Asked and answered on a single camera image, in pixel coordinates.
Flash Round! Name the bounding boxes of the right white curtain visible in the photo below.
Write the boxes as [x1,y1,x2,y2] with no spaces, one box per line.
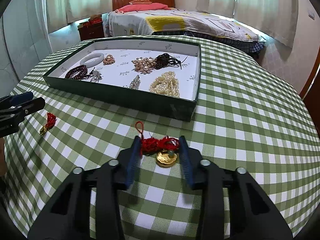
[196,0,298,48]

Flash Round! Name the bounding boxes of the silver crystal brooch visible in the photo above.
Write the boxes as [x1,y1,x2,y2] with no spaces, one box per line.
[89,69,103,83]

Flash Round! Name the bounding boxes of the white pearl necklace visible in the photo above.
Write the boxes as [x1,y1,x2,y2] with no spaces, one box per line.
[149,71,181,98]

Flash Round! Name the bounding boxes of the green checkered tablecloth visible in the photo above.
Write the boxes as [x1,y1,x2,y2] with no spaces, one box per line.
[1,39,319,235]

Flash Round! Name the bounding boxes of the dark brown cord necklace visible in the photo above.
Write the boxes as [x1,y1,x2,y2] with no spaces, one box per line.
[153,52,189,70]

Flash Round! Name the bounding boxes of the green white jewelry box tray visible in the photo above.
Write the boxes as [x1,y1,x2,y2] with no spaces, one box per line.
[43,37,203,121]

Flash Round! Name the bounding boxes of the pearl rhinestone brooch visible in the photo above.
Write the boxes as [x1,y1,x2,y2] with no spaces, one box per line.
[131,57,156,75]

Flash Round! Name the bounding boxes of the orange patterned pillow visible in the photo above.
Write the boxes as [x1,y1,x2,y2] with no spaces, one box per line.
[129,0,152,5]

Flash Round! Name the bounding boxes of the pink pillow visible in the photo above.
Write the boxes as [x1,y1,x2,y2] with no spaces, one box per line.
[116,3,170,14]

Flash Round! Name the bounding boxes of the white jade bangle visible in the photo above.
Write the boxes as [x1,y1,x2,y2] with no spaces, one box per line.
[80,53,104,68]

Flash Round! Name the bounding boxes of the small pink gold brooch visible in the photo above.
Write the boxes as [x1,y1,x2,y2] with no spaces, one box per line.
[103,54,116,65]

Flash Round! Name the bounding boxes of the dark wooden nightstand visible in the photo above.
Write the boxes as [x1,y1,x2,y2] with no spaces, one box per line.
[78,22,105,41]

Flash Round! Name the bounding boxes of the red cord gold lock pendant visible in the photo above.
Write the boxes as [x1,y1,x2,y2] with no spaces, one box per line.
[135,121,180,168]

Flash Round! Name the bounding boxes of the wall light switch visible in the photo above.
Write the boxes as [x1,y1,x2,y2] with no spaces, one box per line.
[308,10,315,20]

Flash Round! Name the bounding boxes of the red knot gold charm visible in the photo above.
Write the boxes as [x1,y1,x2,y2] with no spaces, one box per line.
[39,112,56,136]

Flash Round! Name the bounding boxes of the red items on nightstand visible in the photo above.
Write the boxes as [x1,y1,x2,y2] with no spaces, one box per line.
[78,14,103,29]

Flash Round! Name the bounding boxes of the white curtain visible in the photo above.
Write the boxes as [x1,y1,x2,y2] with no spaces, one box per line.
[196,0,298,48]
[46,0,112,33]

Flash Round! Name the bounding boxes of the left white curtain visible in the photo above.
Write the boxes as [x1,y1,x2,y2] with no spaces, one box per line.
[46,0,112,33]

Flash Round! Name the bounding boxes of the bed with patterned sheet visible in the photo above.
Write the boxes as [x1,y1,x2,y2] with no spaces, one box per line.
[106,8,265,55]

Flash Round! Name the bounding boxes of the dark red bead bracelet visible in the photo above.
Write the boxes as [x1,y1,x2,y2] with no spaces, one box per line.
[64,64,94,81]

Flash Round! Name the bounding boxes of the silver rhinestone brooch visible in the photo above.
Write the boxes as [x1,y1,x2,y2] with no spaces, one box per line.
[129,75,140,90]

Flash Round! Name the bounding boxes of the brown wooden door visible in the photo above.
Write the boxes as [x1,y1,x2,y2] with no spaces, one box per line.
[300,51,320,112]

